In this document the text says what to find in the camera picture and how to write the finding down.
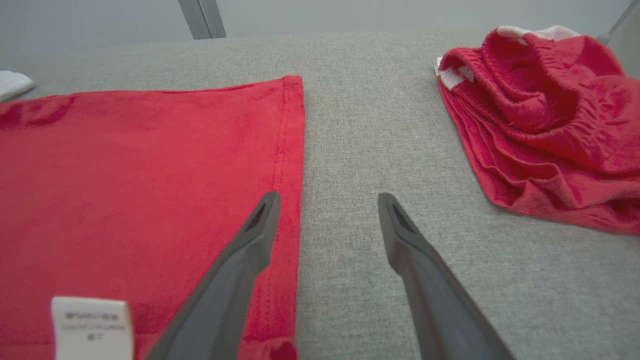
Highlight grey double frame post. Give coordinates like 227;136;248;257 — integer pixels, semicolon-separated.
177;0;227;41

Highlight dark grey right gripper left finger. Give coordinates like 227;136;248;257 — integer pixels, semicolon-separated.
144;190;282;360

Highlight thin slanted grey frame post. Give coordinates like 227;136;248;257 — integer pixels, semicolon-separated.
595;0;640;46

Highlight red shorts with white stripe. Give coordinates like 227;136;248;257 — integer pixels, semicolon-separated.
434;25;640;237

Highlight red t-shirt with white sleeves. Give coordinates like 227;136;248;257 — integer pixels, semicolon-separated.
0;70;306;360

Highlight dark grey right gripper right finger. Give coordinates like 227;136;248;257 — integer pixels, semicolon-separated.
377;192;517;360

